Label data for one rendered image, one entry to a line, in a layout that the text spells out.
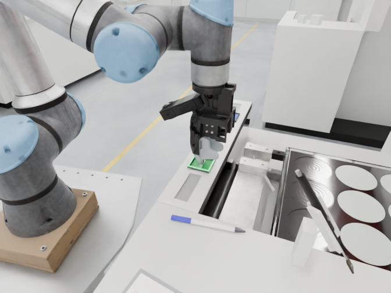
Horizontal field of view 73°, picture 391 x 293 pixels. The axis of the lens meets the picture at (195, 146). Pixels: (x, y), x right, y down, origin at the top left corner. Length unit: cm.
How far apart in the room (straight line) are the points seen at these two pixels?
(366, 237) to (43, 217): 69
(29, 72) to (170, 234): 44
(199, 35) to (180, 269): 39
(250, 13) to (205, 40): 819
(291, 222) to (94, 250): 45
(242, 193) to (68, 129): 45
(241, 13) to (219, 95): 822
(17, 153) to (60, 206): 16
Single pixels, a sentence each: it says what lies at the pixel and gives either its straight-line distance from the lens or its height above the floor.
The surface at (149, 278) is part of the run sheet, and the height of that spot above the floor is 97.
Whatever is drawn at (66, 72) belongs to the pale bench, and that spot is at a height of 23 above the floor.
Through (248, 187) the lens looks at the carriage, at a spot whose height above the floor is 88.
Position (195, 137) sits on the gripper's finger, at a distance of 56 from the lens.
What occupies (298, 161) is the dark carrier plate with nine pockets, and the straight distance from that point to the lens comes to 81.
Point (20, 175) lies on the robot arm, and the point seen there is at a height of 103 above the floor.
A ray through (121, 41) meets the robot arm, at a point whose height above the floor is 129.
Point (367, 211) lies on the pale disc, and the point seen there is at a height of 90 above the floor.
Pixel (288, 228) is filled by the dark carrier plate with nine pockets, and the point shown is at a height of 90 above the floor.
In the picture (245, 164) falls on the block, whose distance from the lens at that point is 75.
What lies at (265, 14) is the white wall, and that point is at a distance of 860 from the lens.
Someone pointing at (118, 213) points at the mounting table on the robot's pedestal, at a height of 82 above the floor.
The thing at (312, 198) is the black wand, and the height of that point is 111.
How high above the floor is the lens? 137
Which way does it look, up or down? 35 degrees down
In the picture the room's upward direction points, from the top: straight up
